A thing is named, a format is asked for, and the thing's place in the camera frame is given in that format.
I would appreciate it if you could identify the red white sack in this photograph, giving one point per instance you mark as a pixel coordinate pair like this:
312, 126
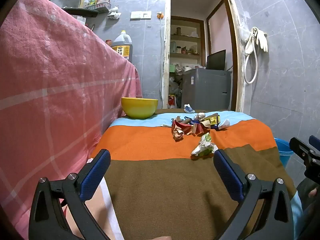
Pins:
171, 100

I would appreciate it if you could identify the green white wrapper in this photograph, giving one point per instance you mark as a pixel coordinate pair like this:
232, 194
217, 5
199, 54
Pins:
203, 146

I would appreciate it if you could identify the brown wooden door frame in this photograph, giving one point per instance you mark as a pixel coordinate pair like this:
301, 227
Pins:
233, 42

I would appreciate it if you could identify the green box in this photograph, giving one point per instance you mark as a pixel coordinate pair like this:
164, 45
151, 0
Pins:
172, 68

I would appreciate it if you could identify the cream rubber gloves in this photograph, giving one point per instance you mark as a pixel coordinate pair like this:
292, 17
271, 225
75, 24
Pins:
260, 38

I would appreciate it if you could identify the yellow snack packet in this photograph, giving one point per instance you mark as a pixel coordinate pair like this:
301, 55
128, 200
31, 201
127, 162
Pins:
212, 120

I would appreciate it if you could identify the person's right hand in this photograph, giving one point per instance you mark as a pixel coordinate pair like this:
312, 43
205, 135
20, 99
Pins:
313, 193

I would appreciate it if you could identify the wooden cutting board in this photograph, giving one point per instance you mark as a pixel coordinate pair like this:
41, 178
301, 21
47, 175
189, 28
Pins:
81, 3

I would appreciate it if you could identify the black monitor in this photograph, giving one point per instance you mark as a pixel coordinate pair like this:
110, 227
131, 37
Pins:
216, 60

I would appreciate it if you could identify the pale green canister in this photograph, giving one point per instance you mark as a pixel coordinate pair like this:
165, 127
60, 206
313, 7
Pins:
172, 46

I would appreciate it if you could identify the yellow bowl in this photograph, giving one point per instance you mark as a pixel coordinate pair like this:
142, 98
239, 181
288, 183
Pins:
139, 107

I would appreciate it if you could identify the large cooking oil bottle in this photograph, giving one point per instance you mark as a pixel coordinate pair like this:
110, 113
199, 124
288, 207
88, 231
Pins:
122, 46

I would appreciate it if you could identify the striped blanket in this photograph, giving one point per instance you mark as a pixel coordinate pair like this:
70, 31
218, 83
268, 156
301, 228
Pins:
162, 185

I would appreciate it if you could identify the white jar with dark lid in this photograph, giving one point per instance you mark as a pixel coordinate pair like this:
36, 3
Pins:
178, 49

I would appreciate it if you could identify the pink plaid cloth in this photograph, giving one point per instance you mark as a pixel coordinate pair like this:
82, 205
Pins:
50, 80

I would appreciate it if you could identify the clear plastic bag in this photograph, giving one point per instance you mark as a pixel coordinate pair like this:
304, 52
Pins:
243, 31

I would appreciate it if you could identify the white hanging plastic bag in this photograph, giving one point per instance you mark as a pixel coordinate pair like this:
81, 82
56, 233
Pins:
113, 12

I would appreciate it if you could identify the red wrapper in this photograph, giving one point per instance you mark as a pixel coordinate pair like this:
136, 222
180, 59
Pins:
178, 131
197, 129

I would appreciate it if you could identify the brown jar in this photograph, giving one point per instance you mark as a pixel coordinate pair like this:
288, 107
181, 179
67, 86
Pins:
178, 30

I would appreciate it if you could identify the white blue label box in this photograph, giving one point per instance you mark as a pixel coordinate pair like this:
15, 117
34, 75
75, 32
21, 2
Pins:
80, 20

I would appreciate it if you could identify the white paper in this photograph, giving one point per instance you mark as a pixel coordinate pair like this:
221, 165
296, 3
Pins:
224, 123

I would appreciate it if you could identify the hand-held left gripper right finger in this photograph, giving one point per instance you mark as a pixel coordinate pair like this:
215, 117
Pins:
228, 177

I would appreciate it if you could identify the blue white wrapper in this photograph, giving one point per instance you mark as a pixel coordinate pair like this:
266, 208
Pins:
188, 108

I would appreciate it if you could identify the grey plastic bag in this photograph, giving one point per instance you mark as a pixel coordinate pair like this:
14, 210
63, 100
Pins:
175, 85

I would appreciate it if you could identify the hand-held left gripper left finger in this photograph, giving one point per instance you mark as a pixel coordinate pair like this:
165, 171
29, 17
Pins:
96, 172

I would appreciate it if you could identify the white red-printed plastic bag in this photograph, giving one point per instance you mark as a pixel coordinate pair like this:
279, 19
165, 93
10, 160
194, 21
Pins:
200, 116

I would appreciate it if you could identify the white wall socket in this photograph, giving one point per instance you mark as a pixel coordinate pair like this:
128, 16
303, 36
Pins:
140, 15

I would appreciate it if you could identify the wooden wall shelves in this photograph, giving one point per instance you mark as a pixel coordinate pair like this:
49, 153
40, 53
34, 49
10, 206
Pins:
186, 37

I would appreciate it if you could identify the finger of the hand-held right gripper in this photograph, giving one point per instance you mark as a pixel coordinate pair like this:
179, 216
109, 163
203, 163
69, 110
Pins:
315, 142
300, 147

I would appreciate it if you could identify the blue plastic bucket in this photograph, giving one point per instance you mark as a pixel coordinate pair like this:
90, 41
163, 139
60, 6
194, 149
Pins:
282, 152

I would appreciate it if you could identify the grey refrigerator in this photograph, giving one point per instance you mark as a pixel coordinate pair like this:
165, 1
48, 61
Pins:
207, 90

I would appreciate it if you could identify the person's dark clothing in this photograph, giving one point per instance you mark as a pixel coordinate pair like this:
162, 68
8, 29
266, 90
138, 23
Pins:
305, 187

